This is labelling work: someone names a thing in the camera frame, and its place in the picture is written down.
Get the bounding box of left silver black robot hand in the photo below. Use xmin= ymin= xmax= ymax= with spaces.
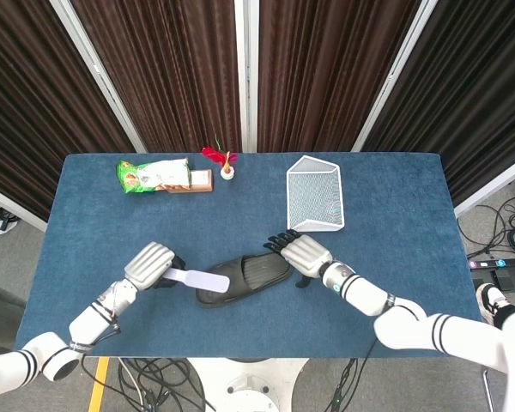
xmin=123 ymin=241 xmax=186 ymax=291

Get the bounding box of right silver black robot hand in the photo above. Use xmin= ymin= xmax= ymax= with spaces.
xmin=263 ymin=229 xmax=334 ymax=289

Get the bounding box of black rubber slipper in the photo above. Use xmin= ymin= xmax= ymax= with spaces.
xmin=195 ymin=251 xmax=294 ymax=309

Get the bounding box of lavender plastic brush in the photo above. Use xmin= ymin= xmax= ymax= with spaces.
xmin=162 ymin=268 xmax=231 ymax=294

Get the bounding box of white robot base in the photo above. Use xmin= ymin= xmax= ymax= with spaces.
xmin=186 ymin=357 xmax=308 ymax=412

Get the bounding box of green snack bag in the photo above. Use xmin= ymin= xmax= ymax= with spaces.
xmin=116 ymin=157 xmax=193 ymax=196

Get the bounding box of brown wooden block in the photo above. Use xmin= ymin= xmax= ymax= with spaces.
xmin=167 ymin=169 xmax=215 ymax=195

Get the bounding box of blue table mat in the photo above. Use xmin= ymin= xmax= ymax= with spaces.
xmin=12 ymin=152 xmax=493 ymax=360

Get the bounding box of red feather shuttlecock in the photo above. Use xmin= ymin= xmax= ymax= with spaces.
xmin=201 ymin=136 xmax=239 ymax=181

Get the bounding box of brown pleated partition panel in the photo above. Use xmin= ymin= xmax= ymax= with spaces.
xmin=354 ymin=0 xmax=515 ymax=218
xmin=49 ymin=0 xmax=248 ymax=155
xmin=0 ymin=0 xmax=148 ymax=233
xmin=244 ymin=0 xmax=437 ymax=155

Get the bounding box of white black sneaker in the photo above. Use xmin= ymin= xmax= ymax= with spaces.
xmin=476 ymin=282 xmax=511 ymax=326

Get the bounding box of black foot pedal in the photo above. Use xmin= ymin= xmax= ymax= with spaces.
xmin=484 ymin=268 xmax=515 ymax=294

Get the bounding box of white wire mesh basket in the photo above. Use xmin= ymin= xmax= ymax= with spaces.
xmin=286 ymin=154 xmax=346 ymax=233

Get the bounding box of black cable tangle under table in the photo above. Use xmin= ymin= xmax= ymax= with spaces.
xmin=118 ymin=358 xmax=209 ymax=412

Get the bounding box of black floor cable bundle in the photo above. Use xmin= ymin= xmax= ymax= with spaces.
xmin=457 ymin=170 xmax=515 ymax=258

